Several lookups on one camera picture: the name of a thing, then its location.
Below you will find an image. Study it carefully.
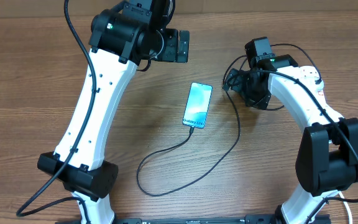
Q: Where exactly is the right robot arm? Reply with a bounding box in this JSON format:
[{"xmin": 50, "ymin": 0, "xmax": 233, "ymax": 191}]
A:
[{"xmin": 223, "ymin": 37, "xmax": 358, "ymax": 224}]

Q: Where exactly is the black charging cable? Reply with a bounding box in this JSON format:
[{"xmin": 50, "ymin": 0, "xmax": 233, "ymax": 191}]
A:
[{"xmin": 135, "ymin": 43, "xmax": 323, "ymax": 197}]

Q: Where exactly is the smartphone with blue screen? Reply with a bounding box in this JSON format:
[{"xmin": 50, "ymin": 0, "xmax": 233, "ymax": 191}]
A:
[{"xmin": 182, "ymin": 82, "xmax": 213, "ymax": 129}]

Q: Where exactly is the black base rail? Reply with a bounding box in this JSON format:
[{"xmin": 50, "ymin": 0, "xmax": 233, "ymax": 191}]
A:
[{"xmin": 55, "ymin": 213, "xmax": 332, "ymax": 224}]

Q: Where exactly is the white power strip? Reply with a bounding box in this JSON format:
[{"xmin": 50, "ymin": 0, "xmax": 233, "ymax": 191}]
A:
[{"xmin": 295, "ymin": 66, "xmax": 324, "ymax": 98}]

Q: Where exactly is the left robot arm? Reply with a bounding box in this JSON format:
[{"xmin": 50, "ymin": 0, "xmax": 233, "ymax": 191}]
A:
[{"xmin": 37, "ymin": 1, "xmax": 190, "ymax": 223}]

